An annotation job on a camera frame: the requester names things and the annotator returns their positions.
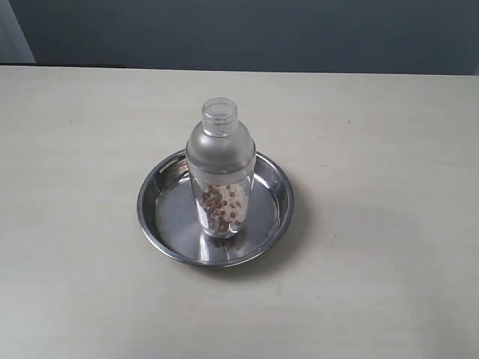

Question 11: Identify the round stainless steel plate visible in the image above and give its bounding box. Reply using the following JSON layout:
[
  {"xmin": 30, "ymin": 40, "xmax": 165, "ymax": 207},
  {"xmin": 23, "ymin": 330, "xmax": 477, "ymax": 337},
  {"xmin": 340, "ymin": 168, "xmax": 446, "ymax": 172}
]
[{"xmin": 137, "ymin": 150, "xmax": 294, "ymax": 268}]

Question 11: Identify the clear plastic shaker bottle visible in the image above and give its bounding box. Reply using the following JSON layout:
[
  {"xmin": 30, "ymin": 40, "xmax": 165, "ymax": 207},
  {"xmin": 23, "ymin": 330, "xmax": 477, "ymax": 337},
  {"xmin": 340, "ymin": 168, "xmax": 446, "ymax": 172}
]
[{"xmin": 186, "ymin": 97, "xmax": 256, "ymax": 239}]

